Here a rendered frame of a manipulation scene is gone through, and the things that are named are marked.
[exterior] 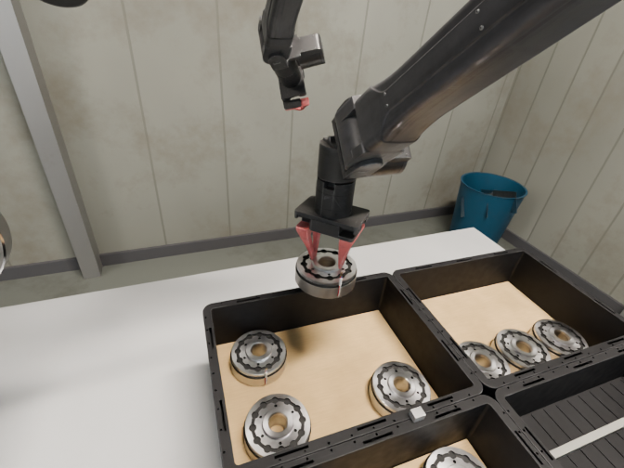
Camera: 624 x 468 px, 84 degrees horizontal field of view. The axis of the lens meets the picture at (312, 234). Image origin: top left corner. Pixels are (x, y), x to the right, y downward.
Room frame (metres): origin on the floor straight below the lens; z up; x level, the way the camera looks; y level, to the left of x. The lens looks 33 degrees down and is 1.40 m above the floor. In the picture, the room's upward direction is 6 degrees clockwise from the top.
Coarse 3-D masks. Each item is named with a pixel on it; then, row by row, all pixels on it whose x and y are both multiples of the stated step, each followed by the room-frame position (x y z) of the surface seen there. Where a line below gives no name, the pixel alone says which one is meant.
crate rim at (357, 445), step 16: (464, 400) 0.31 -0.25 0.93; (480, 400) 0.31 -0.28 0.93; (432, 416) 0.28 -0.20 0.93; (448, 416) 0.28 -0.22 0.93; (496, 416) 0.29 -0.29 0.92; (384, 432) 0.25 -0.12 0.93; (400, 432) 0.25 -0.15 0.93; (512, 432) 0.27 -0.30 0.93; (336, 448) 0.22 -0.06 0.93; (352, 448) 0.23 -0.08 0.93; (528, 448) 0.25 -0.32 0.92; (288, 464) 0.20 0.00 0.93; (304, 464) 0.21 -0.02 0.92; (320, 464) 0.21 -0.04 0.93; (544, 464) 0.23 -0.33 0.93
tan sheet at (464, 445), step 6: (456, 444) 0.30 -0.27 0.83; (462, 444) 0.30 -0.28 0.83; (468, 444) 0.30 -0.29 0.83; (468, 450) 0.29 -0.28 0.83; (474, 450) 0.29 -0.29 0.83; (426, 456) 0.27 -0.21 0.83; (474, 456) 0.28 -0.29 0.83; (408, 462) 0.26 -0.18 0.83; (414, 462) 0.26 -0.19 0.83; (420, 462) 0.26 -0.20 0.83
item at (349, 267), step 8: (320, 248) 0.51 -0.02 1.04; (328, 248) 0.51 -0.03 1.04; (304, 256) 0.48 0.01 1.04; (336, 256) 0.49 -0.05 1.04; (304, 264) 0.46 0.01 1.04; (344, 264) 0.47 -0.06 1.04; (352, 264) 0.47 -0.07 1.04; (304, 272) 0.43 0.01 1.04; (312, 272) 0.43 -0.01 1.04; (320, 272) 0.44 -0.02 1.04; (336, 272) 0.44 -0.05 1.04; (344, 272) 0.44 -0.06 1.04; (352, 272) 0.44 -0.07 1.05; (312, 280) 0.42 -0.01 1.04; (320, 280) 0.41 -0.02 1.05; (328, 280) 0.42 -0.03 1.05; (336, 280) 0.42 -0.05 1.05; (344, 280) 0.42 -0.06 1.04
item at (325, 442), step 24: (216, 360) 0.34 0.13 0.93; (456, 360) 0.38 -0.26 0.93; (216, 384) 0.30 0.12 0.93; (480, 384) 0.34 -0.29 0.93; (216, 408) 0.26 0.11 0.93; (408, 408) 0.29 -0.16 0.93; (432, 408) 0.29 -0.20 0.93; (336, 432) 0.25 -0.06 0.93; (360, 432) 0.25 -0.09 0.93; (288, 456) 0.21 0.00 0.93
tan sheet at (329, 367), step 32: (352, 320) 0.54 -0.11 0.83; (384, 320) 0.55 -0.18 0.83; (224, 352) 0.43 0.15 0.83; (288, 352) 0.44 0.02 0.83; (320, 352) 0.45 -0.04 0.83; (352, 352) 0.46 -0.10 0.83; (384, 352) 0.47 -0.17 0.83; (224, 384) 0.36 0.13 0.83; (288, 384) 0.37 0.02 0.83; (320, 384) 0.38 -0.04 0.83; (352, 384) 0.39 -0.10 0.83; (320, 416) 0.32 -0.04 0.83; (352, 416) 0.33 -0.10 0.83
